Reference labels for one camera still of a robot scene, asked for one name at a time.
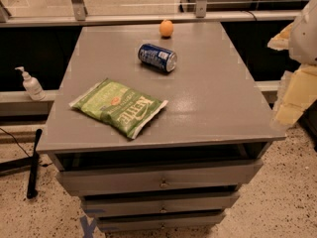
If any blue tape cross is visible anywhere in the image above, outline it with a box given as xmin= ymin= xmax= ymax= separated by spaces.
xmin=79 ymin=216 xmax=97 ymax=238

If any metal window rail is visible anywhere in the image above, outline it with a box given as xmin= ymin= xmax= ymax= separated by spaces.
xmin=0 ymin=0 xmax=309 ymax=28

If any green kettle chips bag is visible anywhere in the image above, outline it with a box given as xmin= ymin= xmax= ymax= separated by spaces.
xmin=69 ymin=78 xmax=168 ymax=140

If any white pump bottle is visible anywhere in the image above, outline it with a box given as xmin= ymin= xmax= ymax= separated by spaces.
xmin=16 ymin=66 xmax=46 ymax=101

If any black floor cable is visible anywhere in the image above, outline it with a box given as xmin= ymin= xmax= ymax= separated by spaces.
xmin=0 ymin=127 xmax=33 ymax=159

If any black stand leg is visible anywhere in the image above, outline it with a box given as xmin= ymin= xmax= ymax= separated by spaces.
xmin=0 ymin=129 xmax=42 ymax=199

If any top grey drawer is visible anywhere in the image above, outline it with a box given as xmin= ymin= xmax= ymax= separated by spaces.
xmin=56 ymin=159 xmax=263 ymax=196

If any grey drawer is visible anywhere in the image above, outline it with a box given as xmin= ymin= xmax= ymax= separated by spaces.
xmin=56 ymin=159 xmax=263 ymax=196
xmin=97 ymin=210 xmax=225 ymax=233
xmin=81 ymin=191 xmax=240 ymax=217

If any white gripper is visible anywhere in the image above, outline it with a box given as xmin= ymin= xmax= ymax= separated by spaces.
xmin=267 ymin=0 xmax=317 ymax=127

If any bottom grey drawer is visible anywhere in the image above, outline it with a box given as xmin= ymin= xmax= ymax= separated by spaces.
xmin=97 ymin=210 xmax=225 ymax=233

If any blue pepsi can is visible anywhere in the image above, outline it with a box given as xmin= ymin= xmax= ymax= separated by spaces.
xmin=138 ymin=44 xmax=177 ymax=72

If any middle grey drawer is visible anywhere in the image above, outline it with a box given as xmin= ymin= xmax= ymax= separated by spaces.
xmin=81 ymin=191 xmax=240 ymax=217

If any orange fruit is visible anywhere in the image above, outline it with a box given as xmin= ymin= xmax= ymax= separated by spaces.
xmin=159 ymin=20 xmax=173 ymax=38

